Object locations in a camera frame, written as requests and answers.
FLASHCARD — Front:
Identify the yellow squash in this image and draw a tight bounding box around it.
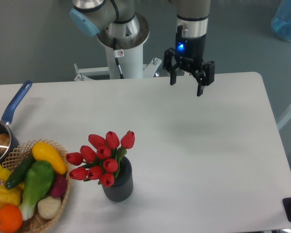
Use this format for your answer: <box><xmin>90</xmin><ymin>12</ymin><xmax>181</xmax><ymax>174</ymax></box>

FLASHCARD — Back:
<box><xmin>32</xmin><ymin>142</ymin><xmax>67</xmax><ymax>175</ymax></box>

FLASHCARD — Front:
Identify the dark grey ribbed vase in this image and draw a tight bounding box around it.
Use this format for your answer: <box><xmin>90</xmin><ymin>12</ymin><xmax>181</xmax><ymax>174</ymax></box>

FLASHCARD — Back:
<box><xmin>102</xmin><ymin>156</ymin><xmax>133</xmax><ymax>202</ymax></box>

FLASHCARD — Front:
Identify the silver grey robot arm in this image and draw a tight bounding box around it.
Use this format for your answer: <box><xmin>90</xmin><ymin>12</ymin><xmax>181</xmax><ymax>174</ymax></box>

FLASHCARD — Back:
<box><xmin>70</xmin><ymin>0</ymin><xmax>215</xmax><ymax>96</ymax></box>

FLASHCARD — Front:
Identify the red tulip bouquet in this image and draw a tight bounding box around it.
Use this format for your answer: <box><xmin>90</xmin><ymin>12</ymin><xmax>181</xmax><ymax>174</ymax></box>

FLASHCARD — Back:
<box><xmin>66</xmin><ymin>131</ymin><xmax>135</xmax><ymax>187</ymax></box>

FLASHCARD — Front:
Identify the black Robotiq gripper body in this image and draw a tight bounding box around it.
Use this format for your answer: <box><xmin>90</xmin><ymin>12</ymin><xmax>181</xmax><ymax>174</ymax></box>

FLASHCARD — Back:
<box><xmin>175</xmin><ymin>33</ymin><xmax>206</xmax><ymax>73</ymax></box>

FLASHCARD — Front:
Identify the blue handled saucepan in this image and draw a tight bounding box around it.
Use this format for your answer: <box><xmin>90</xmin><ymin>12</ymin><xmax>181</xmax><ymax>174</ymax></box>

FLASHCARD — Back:
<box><xmin>0</xmin><ymin>81</ymin><xmax>32</xmax><ymax>164</ymax></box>

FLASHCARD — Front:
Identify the woven wicker basket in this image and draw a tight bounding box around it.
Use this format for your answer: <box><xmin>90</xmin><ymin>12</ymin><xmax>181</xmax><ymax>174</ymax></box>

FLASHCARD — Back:
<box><xmin>0</xmin><ymin>138</ymin><xmax>73</xmax><ymax>233</ymax></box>

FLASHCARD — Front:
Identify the dark green cucumber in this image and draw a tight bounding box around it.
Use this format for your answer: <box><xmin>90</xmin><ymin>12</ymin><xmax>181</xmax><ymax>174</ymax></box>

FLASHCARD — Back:
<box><xmin>5</xmin><ymin>153</ymin><xmax>36</xmax><ymax>189</ymax></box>

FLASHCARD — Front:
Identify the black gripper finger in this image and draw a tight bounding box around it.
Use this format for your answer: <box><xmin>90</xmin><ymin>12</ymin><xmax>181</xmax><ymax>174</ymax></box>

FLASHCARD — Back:
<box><xmin>192</xmin><ymin>61</ymin><xmax>215</xmax><ymax>97</ymax></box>
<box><xmin>163</xmin><ymin>48</ymin><xmax>178</xmax><ymax>85</ymax></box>

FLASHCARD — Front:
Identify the small yellow banana pepper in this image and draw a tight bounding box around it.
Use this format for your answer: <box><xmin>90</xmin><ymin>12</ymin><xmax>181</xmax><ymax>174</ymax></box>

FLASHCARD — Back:
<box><xmin>0</xmin><ymin>164</ymin><xmax>12</xmax><ymax>183</ymax></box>

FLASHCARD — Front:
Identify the white garlic bulb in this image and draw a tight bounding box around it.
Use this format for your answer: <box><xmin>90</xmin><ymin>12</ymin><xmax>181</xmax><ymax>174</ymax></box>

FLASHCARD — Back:
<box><xmin>37</xmin><ymin>196</ymin><xmax>61</xmax><ymax>219</ymax></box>

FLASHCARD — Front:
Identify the yellow gourd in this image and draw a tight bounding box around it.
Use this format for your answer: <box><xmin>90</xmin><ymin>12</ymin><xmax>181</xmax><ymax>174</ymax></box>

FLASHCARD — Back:
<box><xmin>0</xmin><ymin>185</ymin><xmax>22</xmax><ymax>208</ymax></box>

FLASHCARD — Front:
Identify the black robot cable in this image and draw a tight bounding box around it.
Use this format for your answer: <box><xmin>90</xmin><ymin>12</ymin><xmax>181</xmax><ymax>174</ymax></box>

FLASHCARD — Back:
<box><xmin>112</xmin><ymin>37</ymin><xmax>125</xmax><ymax>80</ymax></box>

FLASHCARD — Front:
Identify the purple red radish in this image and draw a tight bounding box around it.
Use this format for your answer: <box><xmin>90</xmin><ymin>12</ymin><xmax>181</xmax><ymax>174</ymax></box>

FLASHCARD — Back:
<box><xmin>50</xmin><ymin>175</ymin><xmax>67</xmax><ymax>198</ymax></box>

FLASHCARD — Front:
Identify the green bok choy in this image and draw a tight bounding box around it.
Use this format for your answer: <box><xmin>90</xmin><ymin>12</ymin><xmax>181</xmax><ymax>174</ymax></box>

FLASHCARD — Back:
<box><xmin>19</xmin><ymin>161</ymin><xmax>55</xmax><ymax>221</ymax></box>

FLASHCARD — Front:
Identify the orange fruit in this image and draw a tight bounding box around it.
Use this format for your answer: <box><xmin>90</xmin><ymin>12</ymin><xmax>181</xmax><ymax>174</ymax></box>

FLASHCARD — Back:
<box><xmin>0</xmin><ymin>204</ymin><xmax>23</xmax><ymax>233</ymax></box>

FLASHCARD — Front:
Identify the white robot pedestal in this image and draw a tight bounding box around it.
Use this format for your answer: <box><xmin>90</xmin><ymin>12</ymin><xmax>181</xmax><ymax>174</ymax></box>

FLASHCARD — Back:
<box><xmin>74</xmin><ymin>41</ymin><xmax>162</xmax><ymax>81</ymax></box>

